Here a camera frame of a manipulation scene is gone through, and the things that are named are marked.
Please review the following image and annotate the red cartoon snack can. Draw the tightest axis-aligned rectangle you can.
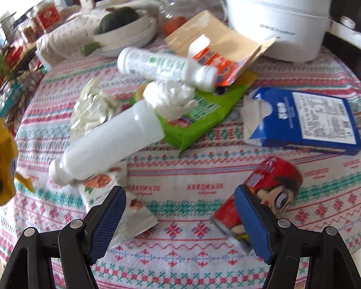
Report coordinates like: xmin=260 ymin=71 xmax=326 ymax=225
xmin=211 ymin=156 xmax=303 ymax=253

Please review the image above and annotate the green snack bag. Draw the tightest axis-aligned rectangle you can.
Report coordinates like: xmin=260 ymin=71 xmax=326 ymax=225
xmin=130 ymin=72 xmax=259 ymax=153

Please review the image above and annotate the patterned handmade tablecloth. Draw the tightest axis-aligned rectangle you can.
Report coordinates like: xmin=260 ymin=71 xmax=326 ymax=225
xmin=0 ymin=49 xmax=361 ymax=288

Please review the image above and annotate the white tissue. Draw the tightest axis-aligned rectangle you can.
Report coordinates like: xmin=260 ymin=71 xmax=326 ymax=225
xmin=143 ymin=80 xmax=198 ymax=121

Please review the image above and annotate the large white plastic bottle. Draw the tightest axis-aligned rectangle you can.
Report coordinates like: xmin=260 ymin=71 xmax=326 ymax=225
xmin=49 ymin=100 xmax=165 ymax=186

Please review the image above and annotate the silver white wrapper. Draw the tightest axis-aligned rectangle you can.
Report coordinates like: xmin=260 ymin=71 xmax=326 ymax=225
xmin=70 ymin=77 xmax=122 ymax=143

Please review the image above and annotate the glass jar with lid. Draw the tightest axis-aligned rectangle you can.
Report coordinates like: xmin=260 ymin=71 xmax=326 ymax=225
xmin=158 ymin=0 xmax=226 ymax=37

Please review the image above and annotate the blue biscuit box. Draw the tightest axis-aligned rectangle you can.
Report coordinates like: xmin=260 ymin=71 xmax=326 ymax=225
xmin=241 ymin=87 xmax=361 ymax=155

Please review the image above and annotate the white labelled plastic bottle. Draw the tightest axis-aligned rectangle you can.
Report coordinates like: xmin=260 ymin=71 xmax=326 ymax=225
xmin=117 ymin=47 xmax=218 ymax=93

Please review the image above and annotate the red labelled jar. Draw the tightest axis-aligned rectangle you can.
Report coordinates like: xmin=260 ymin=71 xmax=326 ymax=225
xmin=34 ymin=0 xmax=62 ymax=33

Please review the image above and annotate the yellow plush toy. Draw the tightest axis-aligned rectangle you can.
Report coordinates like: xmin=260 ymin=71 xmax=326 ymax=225
xmin=0 ymin=119 xmax=34 ymax=207

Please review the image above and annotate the white nut snack wrapper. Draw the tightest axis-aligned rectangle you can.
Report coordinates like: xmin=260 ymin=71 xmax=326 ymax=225
xmin=77 ymin=160 xmax=160 ymax=250

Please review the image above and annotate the white electric cooking pot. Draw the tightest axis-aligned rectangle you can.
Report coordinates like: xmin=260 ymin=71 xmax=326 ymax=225
xmin=226 ymin=0 xmax=361 ymax=63

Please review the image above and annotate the white bowl with avocado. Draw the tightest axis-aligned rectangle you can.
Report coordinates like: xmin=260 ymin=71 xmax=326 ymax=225
xmin=93 ymin=10 xmax=157 ymax=58

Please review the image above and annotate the torn brown orange carton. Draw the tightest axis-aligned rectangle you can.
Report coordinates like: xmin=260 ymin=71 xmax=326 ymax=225
xmin=166 ymin=11 xmax=276 ymax=87

